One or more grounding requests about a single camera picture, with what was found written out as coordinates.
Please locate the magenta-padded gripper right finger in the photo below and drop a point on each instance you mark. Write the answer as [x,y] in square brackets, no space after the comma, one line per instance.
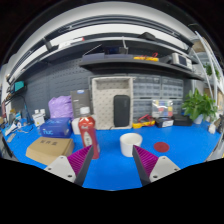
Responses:
[161,166]

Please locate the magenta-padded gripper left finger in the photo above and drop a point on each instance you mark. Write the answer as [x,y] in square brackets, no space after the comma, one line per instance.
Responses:
[61,166]

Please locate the red drink bottle white cap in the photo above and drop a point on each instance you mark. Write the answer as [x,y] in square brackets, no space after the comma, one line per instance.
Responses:
[88,133]

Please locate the flat round red coaster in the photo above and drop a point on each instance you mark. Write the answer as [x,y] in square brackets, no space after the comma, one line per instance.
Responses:
[161,147]

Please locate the brown cardboard box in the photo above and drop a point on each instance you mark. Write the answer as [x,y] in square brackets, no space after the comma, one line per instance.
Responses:
[48,149]

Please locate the blue printed carton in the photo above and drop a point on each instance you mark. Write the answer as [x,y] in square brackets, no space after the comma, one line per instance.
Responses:
[56,127]

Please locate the white ceramic cup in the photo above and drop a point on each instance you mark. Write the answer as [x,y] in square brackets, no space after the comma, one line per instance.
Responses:
[128,143]

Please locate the small white box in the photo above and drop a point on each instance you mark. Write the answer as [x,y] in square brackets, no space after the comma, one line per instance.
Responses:
[75,126]

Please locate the black box with white label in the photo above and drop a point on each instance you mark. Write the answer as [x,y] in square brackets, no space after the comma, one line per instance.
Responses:
[164,122]

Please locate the flat black case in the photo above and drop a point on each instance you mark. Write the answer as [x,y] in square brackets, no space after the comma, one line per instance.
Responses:
[182,120]

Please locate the white labelled container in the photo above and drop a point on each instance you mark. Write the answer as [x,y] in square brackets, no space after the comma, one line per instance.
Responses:
[39,119]

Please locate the clear organizer with coloured parts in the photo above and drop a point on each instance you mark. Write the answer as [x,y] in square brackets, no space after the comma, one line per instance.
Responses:
[162,108]

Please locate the purple plastic bag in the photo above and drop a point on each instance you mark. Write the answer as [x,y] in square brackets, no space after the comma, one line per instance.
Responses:
[60,107]

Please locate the dark grey upright carton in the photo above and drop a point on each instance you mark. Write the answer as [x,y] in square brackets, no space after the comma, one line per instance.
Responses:
[81,101]

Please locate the black zip case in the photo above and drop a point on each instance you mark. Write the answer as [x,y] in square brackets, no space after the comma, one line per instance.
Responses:
[121,111]

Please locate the green potted plant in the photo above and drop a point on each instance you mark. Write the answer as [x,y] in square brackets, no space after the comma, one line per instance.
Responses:
[198,105]

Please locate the beige perforated open box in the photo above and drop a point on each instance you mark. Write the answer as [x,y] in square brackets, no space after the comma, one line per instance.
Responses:
[103,106]

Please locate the grey parts drawer cabinet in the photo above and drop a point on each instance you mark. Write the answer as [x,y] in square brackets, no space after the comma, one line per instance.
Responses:
[146,88]
[172,88]

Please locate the dark grey overhead shelf unit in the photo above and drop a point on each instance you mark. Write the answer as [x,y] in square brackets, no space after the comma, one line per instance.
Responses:
[133,65]

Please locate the white metal rack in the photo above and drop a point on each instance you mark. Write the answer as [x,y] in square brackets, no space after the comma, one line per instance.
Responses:
[211,70]

